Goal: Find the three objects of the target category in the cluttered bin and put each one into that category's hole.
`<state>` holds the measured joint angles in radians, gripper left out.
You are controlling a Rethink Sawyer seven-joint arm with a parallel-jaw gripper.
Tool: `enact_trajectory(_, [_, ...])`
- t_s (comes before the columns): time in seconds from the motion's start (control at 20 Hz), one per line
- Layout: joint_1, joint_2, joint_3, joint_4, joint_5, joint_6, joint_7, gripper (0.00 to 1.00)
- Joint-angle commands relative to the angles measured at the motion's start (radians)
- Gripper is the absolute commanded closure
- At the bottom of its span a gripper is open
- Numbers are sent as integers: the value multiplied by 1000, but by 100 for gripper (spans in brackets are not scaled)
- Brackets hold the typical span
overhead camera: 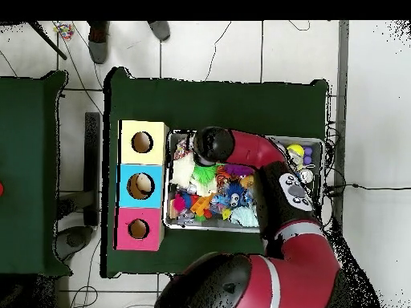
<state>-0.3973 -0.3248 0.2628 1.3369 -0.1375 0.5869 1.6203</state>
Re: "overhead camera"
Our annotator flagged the green spiky ball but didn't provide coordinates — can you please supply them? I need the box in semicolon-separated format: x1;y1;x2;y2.
192;163;218;185

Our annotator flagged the cream muslin cloth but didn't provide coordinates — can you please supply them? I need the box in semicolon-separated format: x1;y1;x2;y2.
169;150;219;197

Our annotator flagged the shallow clear mesh bin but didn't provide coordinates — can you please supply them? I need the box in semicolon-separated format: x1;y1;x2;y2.
163;130;325;237

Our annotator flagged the wooden box with three holes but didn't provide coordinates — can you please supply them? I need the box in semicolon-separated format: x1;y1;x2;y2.
115;120;171;253

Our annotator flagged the purple spiky ball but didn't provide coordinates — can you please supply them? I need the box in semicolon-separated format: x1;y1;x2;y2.
224;163;255;179

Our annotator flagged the orange plastic toy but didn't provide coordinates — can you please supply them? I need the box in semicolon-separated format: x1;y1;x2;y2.
190;194;213;219

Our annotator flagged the small blue fuzzy toy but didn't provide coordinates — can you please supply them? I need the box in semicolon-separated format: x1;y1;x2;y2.
222;184;249;209

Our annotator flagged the mint green cloth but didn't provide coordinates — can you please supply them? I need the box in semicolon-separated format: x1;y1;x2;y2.
230;205;261;229

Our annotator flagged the smooth yellow ball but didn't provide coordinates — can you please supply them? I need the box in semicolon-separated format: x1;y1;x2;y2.
287;144;306;163

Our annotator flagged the black power adapter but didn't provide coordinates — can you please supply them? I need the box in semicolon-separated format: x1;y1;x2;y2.
324;184;347;197

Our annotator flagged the side table with green cloth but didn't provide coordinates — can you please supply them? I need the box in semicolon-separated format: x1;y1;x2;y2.
0;70;68;278

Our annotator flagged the small colourful object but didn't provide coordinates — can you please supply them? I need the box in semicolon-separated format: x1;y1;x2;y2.
52;22;75;41

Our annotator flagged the black rod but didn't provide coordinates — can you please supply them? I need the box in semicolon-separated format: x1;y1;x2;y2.
25;21;68;61

